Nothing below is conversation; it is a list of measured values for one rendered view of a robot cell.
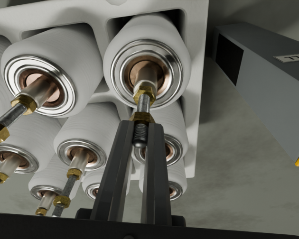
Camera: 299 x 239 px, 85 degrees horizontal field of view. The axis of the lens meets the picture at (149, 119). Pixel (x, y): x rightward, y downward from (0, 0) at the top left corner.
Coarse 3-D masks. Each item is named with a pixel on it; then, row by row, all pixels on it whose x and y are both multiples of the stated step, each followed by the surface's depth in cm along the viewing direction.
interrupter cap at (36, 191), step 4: (32, 188) 32; (36, 188) 32; (40, 188) 32; (44, 188) 32; (48, 188) 32; (52, 188) 32; (56, 188) 32; (32, 192) 33; (36, 192) 33; (40, 192) 33; (44, 192) 34; (52, 192) 34; (56, 192) 33; (60, 192) 33; (36, 196) 34; (40, 196) 34; (40, 200) 35
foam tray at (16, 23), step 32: (64, 0) 19; (96, 0) 19; (128, 0) 19; (160, 0) 19; (192, 0) 19; (0, 32) 21; (32, 32) 24; (96, 32) 21; (192, 32) 21; (192, 64) 23; (96, 96) 27; (192, 96) 26; (192, 128) 31; (192, 160) 37
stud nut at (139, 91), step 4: (140, 88) 13; (144, 88) 13; (148, 88) 14; (136, 92) 14; (140, 92) 13; (144, 92) 13; (148, 92) 13; (152, 92) 14; (136, 96) 14; (152, 96) 14; (136, 100) 14; (152, 100) 14
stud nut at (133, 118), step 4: (136, 112) 11; (140, 112) 11; (144, 112) 11; (132, 116) 11; (136, 116) 10; (140, 116) 10; (144, 116) 10; (148, 116) 11; (132, 120) 10; (136, 120) 10; (140, 120) 10; (144, 120) 10; (148, 120) 10; (152, 120) 11; (136, 124) 11; (148, 124) 10
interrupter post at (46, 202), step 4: (48, 192) 33; (44, 196) 33; (48, 196) 33; (52, 196) 33; (44, 200) 32; (48, 200) 32; (52, 200) 33; (40, 204) 31; (44, 204) 32; (48, 204) 32; (44, 208) 31; (48, 208) 32
